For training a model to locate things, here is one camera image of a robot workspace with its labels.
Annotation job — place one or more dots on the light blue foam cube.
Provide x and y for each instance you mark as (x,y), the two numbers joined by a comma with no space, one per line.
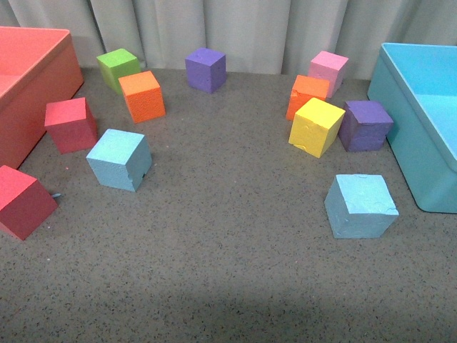
(120,159)
(359,206)

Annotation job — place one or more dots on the yellow foam cube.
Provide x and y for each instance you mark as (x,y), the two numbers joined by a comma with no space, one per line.
(315,126)

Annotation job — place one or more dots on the purple foam cube back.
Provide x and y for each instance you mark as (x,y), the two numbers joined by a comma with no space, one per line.
(206,69)

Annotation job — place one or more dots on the purple foam cube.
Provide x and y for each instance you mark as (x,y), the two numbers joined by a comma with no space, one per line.
(206,69)
(365,126)

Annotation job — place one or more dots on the orange foam cube right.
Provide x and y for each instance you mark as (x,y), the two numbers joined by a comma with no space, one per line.
(304,89)

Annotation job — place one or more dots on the orange foam cube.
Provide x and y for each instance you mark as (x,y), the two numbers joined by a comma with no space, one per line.
(304,89)
(143,96)

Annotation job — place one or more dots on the orange foam cube left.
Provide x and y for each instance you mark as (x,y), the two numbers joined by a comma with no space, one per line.
(143,96)

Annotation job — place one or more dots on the grey curtain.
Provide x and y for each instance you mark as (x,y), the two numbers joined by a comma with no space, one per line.
(262,37)

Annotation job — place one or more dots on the purple foam cube right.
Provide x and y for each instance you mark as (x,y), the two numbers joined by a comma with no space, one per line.
(365,126)

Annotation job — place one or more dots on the pink foam cube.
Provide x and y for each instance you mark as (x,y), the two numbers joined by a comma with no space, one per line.
(329,66)

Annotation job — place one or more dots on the green foam cube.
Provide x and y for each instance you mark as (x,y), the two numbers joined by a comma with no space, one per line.
(117,64)

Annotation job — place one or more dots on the dark red foam cube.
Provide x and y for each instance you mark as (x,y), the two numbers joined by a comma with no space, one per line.
(71,125)

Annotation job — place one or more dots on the red foam cube front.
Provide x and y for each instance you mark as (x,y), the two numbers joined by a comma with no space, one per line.
(25,203)

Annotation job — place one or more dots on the light blue plastic bin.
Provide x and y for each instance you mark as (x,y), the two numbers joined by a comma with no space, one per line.
(416,85)

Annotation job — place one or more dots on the red plastic bin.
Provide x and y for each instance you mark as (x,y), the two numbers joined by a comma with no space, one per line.
(38,66)

